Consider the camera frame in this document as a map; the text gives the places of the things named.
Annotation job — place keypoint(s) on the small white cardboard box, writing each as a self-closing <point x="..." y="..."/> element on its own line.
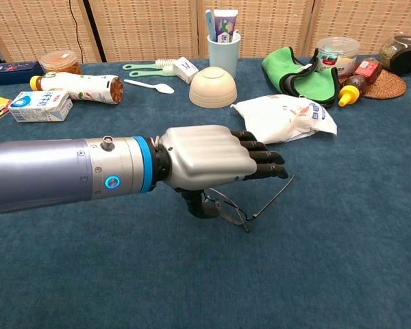
<point x="185" y="70"/>

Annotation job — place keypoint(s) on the honey bottle yellow cap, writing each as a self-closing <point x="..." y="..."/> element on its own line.
<point x="358" y="84"/>

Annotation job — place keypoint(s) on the black tripod stand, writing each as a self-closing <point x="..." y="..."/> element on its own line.
<point x="94" y="31"/>

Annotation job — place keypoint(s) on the bamboo folding screen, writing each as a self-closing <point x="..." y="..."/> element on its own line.
<point x="140" y="27"/>

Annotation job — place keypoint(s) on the round woven rattan coaster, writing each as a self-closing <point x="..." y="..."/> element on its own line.
<point x="387" y="87"/>

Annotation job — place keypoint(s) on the white plastic spoon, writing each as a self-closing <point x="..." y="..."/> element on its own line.
<point x="162" y="88"/>

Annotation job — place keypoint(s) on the light blue plastic cup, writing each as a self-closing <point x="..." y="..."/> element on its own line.
<point x="224" y="55"/>

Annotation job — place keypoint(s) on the blue carpet table cover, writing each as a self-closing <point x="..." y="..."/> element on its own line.
<point x="226" y="274"/>

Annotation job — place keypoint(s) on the white labelled drink bottle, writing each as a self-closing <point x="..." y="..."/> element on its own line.
<point x="78" y="85"/>

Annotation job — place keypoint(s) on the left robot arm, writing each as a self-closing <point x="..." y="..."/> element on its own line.
<point x="37" y="174"/>

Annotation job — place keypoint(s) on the glass jar black lid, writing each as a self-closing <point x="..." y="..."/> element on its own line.
<point x="397" y="51"/>

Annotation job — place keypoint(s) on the light blue toothbrush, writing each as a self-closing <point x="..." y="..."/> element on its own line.
<point x="210" y="24"/>

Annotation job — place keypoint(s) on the beige upturned bowl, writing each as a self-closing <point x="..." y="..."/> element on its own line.
<point x="212" y="89"/>

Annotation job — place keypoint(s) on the purple white toothpaste tube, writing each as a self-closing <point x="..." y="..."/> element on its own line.
<point x="226" y="24"/>

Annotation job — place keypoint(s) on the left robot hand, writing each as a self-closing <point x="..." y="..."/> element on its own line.
<point x="205" y="154"/>

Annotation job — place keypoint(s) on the orange snack plastic jar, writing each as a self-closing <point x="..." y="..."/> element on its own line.
<point x="60" y="61"/>

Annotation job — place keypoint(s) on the white blue milk carton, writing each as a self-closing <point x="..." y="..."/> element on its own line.
<point x="37" y="106"/>

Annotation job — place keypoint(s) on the thin metal eyeglasses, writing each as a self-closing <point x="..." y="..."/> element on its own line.
<point x="231" y="212"/>

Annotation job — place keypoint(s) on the green cloth black trim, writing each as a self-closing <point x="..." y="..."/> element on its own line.
<point x="315" y="85"/>

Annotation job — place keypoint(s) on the navy blue rectangular box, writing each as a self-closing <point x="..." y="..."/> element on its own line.
<point x="10" y="73"/>

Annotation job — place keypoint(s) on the clear plastic candy jar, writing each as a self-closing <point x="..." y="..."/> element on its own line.
<point x="339" y="55"/>

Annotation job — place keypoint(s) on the white plastic food bag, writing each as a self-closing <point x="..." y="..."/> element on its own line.
<point x="284" y="116"/>

